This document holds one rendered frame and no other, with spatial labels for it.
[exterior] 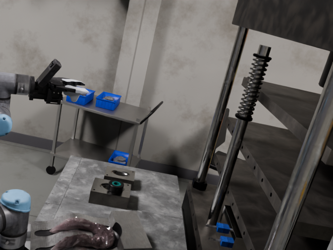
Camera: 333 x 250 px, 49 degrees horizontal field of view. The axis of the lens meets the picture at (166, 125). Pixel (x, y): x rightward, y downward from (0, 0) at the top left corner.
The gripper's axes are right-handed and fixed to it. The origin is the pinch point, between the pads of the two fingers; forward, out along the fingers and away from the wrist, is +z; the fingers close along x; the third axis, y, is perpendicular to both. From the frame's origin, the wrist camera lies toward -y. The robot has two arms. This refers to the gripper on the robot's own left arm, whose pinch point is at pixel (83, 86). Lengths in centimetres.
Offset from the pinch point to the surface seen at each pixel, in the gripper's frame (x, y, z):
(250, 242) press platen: 55, 35, 61
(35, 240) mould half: 23, 58, -13
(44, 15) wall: -262, 37, 20
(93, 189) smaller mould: -12, 61, 19
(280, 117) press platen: 33, -10, 71
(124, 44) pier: -211, 38, 92
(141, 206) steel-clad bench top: -4, 67, 44
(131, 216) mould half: 17, 53, 28
